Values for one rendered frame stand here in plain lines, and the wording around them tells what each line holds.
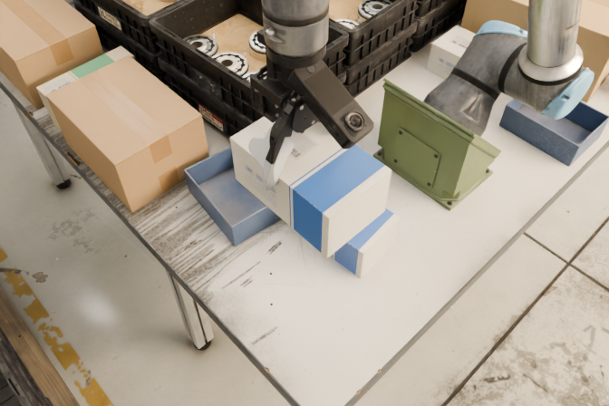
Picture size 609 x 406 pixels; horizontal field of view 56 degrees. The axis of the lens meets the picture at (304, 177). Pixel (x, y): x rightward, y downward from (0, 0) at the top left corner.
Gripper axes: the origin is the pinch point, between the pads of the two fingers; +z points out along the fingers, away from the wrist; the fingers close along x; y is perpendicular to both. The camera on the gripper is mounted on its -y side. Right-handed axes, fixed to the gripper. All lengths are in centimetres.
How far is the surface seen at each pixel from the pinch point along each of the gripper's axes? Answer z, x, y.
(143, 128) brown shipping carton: 25, 2, 49
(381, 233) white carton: 32.3, -18.6, -1.4
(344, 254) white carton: 36.5, -12.0, 2.1
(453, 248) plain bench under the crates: 41, -32, -11
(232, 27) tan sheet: 28, -38, 70
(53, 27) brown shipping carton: 24, -2, 98
